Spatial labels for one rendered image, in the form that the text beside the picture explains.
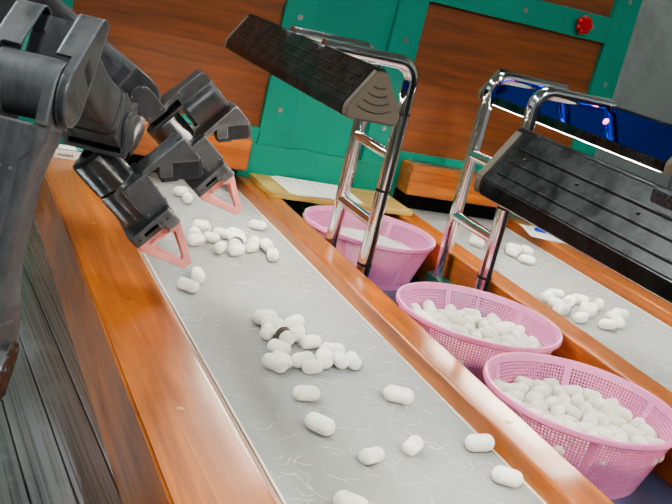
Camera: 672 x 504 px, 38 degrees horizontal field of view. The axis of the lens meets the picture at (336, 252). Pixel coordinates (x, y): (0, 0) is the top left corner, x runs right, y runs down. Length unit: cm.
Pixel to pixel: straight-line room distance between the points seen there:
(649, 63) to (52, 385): 255
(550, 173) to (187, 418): 43
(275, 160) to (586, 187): 132
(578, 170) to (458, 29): 138
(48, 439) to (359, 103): 58
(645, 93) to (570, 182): 250
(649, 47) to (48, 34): 261
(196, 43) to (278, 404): 108
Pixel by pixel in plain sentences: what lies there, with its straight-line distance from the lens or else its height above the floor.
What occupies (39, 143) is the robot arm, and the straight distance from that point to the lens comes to 97.
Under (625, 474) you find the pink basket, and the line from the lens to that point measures 129.
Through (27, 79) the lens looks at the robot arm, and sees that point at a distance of 98.
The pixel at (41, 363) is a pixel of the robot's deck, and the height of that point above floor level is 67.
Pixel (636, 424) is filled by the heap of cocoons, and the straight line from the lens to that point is 140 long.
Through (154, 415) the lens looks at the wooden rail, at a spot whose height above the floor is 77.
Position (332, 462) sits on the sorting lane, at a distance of 104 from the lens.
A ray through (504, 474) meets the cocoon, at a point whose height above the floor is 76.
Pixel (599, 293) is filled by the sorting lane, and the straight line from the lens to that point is 203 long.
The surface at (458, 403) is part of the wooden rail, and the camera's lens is 124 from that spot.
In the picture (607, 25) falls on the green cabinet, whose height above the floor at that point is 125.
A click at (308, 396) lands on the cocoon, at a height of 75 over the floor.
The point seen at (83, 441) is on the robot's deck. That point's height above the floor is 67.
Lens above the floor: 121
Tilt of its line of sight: 15 degrees down
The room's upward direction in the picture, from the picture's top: 14 degrees clockwise
